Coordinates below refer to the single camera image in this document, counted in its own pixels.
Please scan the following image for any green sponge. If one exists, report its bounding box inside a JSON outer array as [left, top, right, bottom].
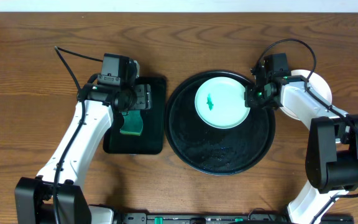
[[120, 110, 144, 136]]

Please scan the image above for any light green plate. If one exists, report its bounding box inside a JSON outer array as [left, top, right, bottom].
[[195, 77, 250, 129]]

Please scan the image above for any white plate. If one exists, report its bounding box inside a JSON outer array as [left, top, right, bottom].
[[280, 69, 333, 121]]

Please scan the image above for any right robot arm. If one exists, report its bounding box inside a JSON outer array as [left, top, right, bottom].
[[244, 75, 358, 223]]

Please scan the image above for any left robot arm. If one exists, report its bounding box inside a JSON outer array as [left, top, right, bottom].
[[14, 56, 151, 223]]

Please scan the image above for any black rectangular tray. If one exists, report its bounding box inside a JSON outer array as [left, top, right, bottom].
[[103, 77, 167, 155]]

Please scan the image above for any black round tray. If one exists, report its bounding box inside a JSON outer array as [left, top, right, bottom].
[[164, 70, 275, 175]]

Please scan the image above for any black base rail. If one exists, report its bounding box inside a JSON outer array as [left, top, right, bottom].
[[113, 208, 354, 224]]

